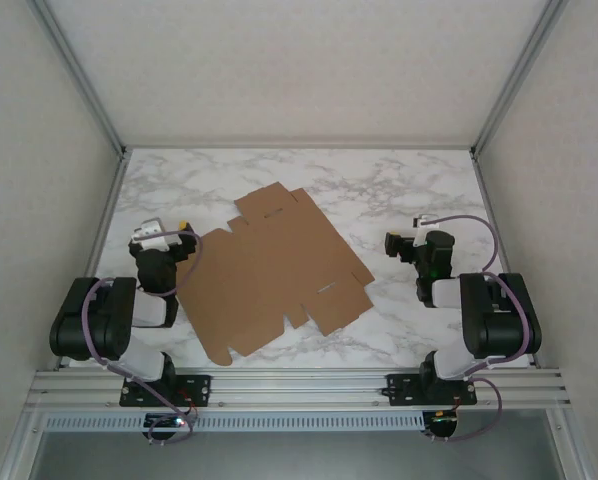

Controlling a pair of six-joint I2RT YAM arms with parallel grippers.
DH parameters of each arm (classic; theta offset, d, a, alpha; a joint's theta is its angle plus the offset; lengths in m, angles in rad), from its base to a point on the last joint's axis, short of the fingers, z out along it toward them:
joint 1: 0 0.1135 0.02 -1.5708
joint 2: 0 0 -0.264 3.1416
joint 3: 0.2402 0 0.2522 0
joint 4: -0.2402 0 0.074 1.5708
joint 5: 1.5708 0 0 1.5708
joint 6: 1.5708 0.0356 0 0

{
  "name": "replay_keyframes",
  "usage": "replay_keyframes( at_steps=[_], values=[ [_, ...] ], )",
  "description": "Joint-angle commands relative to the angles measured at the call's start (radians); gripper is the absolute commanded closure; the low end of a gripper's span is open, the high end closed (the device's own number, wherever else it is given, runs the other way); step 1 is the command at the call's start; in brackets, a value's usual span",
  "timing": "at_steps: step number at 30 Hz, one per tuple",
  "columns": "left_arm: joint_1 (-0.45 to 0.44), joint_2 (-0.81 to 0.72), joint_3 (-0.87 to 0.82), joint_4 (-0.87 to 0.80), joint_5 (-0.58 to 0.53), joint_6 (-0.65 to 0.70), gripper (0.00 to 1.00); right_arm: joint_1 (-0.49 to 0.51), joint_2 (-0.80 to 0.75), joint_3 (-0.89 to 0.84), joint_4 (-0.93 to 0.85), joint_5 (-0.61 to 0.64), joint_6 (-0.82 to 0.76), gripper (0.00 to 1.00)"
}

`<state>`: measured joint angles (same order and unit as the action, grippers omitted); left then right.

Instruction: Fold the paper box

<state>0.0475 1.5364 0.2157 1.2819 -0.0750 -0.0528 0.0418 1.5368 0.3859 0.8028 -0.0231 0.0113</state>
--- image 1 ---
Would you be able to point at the brown cardboard box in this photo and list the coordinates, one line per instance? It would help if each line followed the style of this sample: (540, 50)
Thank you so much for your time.
(279, 260)

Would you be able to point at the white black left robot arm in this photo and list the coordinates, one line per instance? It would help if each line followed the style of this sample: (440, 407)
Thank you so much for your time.
(104, 320)

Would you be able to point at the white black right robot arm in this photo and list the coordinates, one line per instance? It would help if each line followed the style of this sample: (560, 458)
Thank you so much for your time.
(499, 325)

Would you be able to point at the left controller board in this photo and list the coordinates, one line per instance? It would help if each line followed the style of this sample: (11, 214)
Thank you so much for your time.
(161, 422)

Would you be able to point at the controller board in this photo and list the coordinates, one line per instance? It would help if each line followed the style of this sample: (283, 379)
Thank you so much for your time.
(444, 422)
(161, 422)

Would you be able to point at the right controller board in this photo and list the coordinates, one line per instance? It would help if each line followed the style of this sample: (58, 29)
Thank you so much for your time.
(444, 422)

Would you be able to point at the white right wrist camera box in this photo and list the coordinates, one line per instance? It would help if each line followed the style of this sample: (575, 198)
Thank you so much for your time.
(420, 232)

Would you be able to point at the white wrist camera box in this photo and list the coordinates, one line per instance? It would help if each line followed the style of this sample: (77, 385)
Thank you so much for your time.
(151, 230)
(420, 232)

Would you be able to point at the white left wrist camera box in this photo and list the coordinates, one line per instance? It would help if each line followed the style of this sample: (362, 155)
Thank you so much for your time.
(151, 230)

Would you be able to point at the aluminium side rail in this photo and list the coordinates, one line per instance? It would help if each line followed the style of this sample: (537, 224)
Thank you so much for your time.
(488, 200)
(110, 200)

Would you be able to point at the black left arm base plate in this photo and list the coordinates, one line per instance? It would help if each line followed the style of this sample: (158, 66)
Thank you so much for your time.
(194, 382)

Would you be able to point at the aluminium back rail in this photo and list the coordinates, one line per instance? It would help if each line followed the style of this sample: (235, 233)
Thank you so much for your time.
(299, 146)

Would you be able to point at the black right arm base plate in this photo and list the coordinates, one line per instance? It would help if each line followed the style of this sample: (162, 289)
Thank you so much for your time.
(399, 390)

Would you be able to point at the aluminium front rail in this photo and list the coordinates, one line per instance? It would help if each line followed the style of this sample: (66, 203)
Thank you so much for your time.
(299, 390)

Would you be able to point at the aluminium frame post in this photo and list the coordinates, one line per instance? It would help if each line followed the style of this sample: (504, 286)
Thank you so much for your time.
(82, 80)
(515, 80)

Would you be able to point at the aluminium lower frame leg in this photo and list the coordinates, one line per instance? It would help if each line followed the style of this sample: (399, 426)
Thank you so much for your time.
(568, 445)
(21, 450)

